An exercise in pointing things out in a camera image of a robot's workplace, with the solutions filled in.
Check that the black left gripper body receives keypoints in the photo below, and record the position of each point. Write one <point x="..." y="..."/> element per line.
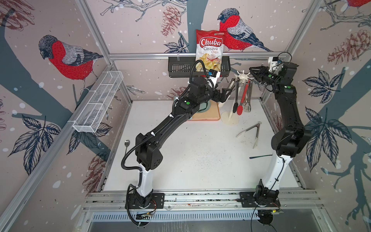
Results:
<point x="215" y="95"/>

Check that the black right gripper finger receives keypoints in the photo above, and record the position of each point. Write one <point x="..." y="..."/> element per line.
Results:
<point x="258" y="70"/>
<point x="256" y="75"/>

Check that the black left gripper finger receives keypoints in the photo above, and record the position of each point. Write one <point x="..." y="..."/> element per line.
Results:
<point x="229" y="90"/>
<point x="223" y="97"/>

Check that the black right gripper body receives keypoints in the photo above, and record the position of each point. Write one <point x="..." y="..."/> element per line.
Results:
<point x="267" y="78"/>

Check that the red silicone tongs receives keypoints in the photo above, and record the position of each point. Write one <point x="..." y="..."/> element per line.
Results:
<point x="240" y="107"/>

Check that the black steel tongs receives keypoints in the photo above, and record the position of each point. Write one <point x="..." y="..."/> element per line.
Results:
<point x="235" y="105"/>

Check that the cream handled utensil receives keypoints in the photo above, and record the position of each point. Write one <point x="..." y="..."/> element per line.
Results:
<point x="247" y="101"/>

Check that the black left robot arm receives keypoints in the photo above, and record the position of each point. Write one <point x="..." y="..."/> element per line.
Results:
<point x="145" y="156"/>

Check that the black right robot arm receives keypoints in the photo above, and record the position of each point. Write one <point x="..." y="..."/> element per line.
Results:
<point x="291" y="139"/>

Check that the cream utensil rack stand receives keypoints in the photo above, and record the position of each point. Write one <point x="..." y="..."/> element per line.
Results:
<point x="229" y="117"/>

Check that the green ceramic plate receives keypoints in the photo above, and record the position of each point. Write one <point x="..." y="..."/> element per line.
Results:
<point x="204" y="107"/>

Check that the orange tray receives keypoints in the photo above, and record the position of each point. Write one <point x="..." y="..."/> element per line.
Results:
<point x="212" y="114"/>

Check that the Chuba cassava chips bag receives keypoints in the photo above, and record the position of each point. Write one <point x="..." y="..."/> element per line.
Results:
<point x="209" y="48"/>

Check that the silver spoon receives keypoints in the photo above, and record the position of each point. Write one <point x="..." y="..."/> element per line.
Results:
<point x="126" y="144"/>

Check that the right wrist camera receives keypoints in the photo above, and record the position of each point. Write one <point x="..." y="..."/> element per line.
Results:
<point x="274" y="62"/>

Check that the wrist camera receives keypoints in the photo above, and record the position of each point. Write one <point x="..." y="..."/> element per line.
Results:
<point x="213" y="76"/>
<point x="274" y="62"/>

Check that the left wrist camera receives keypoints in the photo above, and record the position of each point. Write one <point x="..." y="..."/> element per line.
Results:
<point x="213" y="76"/>

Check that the black wire shelf basket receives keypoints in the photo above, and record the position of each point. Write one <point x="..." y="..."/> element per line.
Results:
<point x="180" y="67"/>

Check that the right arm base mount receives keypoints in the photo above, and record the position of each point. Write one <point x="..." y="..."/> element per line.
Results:
<point x="258" y="200"/>

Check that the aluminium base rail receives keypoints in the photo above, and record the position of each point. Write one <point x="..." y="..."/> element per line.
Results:
<point x="231" y="204"/>

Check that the white mesh wall basket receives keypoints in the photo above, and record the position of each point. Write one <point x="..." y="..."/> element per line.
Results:
<point x="94" y="111"/>

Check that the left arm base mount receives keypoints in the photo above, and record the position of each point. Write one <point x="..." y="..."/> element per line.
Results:
<point x="152" y="201"/>

